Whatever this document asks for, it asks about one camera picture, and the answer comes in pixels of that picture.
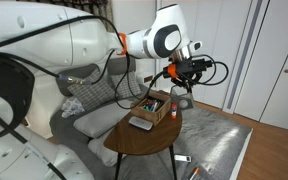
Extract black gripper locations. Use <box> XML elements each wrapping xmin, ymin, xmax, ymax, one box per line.
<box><xmin>175</xmin><ymin>59</ymin><xmax>199</xmax><ymax>95</ymax></box>

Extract black wire mesh basket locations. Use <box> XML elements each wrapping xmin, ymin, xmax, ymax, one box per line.
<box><xmin>169</xmin><ymin>84</ymin><xmax>195</xmax><ymax>111</ymax></box>

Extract wooden box with items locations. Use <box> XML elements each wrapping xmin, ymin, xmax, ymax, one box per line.
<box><xmin>130</xmin><ymin>90</ymin><xmax>172</xmax><ymax>127</ymax></box>

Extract red capped glue stick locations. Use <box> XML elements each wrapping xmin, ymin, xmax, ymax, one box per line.
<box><xmin>171</xmin><ymin>103</ymin><xmax>179</xmax><ymax>120</ymax></box>

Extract white bifold closet doors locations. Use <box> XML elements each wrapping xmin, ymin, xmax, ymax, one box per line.
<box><xmin>158</xmin><ymin>0</ymin><xmax>253</xmax><ymax>109</ymax></box>

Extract grey striped check cushion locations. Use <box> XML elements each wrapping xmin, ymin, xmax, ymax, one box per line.
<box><xmin>108</xmin><ymin>70</ymin><xmax>143</xmax><ymax>100</ymax></box>

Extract grey remote control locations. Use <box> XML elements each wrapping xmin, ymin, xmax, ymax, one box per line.
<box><xmin>128</xmin><ymin>115</ymin><xmax>154</xmax><ymax>132</ymax></box>

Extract grey floor rug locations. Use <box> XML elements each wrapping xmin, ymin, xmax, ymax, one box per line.
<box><xmin>48</xmin><ymin>96</ymin><xmax>253</xmax><ymax>180</ymax></box>

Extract small white flat device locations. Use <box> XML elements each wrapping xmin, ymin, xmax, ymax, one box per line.
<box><xmin>174</xmin><ymin>154</ymin><xmax>192</xmax><ymax>163</ymax></box>

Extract dark wooden side table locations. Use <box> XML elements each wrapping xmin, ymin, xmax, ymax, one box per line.
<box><xmin>103</xmin><ymin>99</ymin><xmax>184</xmax><ymax>180</ymax></box>

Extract orange capped white marker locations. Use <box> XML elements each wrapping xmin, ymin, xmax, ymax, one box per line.
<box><xmin>188</xmin><ymin>167</ymin><xmax>201</xmax><ymax>180</ymax></box>

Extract white closet doors round knobs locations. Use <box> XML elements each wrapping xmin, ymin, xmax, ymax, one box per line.
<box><xmin>233</xmin><ymin>0</ymin><xmax>288</xmax><ymax>135</ymax></box>

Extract grey plaid cushion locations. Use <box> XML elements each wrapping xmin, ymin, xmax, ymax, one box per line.
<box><xmin>67</xmin><ymin>68</ymin><xmax>116</xmax><ymax>113</ymax></box>

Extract long light grey pillow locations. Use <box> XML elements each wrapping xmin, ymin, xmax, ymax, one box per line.
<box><xmin>73</xmin><ymin>99</ymin><xmax>142</xmax><ymax>139</ymax></box>
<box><xmin>87</xmin><ymin>136</ymin><xmax>125</xmax><ymax>168</ymax></box>

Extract grey upholstered headboard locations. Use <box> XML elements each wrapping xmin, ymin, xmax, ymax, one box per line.
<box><xmin>55</xmin><ymin>56</ymin><xmax>137</xmax><ymax>98</ymax></box>

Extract crumpled blue patterned cloth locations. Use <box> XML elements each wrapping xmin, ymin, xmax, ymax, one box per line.
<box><xmin>61</xmin><ymin>96</ymin><xmax>86</xmax><ymax>119</ymax></box>

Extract orange cable clip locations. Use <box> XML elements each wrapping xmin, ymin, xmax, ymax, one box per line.
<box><xmin>118</xmin><ymin>32</ymin><xmax>129</xmax><ymax>56</ymax></box>
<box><xmin>166</xmin><ymin>64</ymin><xmax>179</xmax><ymax>80</ymax></box>

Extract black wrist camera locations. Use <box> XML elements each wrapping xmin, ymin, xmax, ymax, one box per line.
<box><xmin>191</xmin><ymin>58</ymin><xmax>215</xmax><ymax>73</ymax></box>

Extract looped black gripper cable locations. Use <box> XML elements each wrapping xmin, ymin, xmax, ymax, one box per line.
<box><xmin>188</xmin><ymin>54</ymin><xmax>230</xmax><ymax>87</ymax></box>

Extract long black robot cable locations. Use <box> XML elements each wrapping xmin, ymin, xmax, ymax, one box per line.
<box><xmin>0</xmin><ymin>14</ymin><xmax>168</xmax><ymax>110</ymax></box>

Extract black cable silver plug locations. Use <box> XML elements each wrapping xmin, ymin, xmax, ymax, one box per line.
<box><xmin>0</xmin><ymin>52</ymin><xmax>86</xmax><ymax>85</ymax></box>

